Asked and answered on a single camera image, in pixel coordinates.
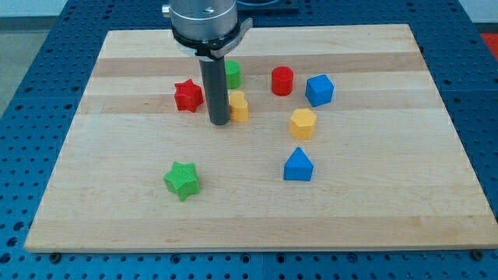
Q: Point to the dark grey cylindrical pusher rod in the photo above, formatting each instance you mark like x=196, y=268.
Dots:
x=216, y=92

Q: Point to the blue triangle block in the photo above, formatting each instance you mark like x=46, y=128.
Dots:
x=298, y=166

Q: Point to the green cylinder block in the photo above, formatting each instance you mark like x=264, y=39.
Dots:
x=233, y=74

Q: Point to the red star block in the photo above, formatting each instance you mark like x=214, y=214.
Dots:
x=188, y=96

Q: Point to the yellow heart block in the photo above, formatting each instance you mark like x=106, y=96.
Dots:
x=239, y=111

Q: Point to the red cylinder block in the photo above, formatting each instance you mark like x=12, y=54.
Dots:
x=282, y=80

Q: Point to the yellow hexagon block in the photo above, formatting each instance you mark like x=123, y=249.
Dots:
x=302, y=124

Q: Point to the blue cube block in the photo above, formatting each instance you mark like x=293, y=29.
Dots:
x=319, y=90

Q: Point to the green star block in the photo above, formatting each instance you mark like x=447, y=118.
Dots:
x=182, y=180

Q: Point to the wooden board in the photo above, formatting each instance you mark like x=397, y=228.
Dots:
x=390, y=172

